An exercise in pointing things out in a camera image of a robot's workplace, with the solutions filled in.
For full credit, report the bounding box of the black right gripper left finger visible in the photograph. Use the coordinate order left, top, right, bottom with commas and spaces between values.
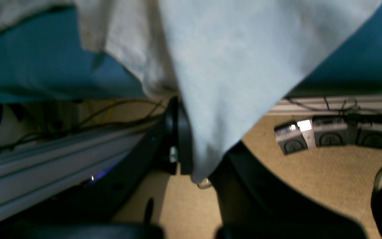
88, 97, 187, 239

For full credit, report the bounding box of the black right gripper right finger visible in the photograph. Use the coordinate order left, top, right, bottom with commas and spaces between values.
209, 142, 366, 239

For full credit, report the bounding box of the beige T-shirt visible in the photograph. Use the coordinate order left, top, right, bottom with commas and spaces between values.
0, 0, 382, 185

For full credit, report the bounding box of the foot pedal labelled start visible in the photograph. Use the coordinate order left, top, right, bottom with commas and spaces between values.
274, 119, 316, 155

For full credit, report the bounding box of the foot pedal labelled zero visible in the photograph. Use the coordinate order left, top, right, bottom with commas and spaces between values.
312, 115, 357, 148

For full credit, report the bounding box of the blue table cloth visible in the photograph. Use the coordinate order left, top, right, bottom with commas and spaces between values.
0, 0, 382, 103

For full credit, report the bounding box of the aluminium frame rail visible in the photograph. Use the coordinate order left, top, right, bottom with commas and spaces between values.
0, 122, 153, 221

